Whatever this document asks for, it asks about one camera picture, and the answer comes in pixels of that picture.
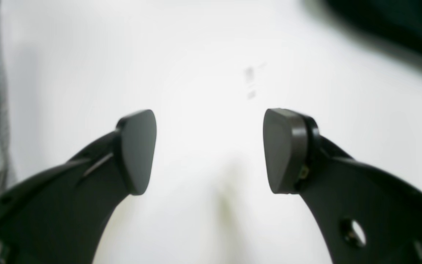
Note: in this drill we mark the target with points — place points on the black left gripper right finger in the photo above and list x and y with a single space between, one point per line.
365 215

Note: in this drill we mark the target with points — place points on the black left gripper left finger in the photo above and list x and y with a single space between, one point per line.
58 216

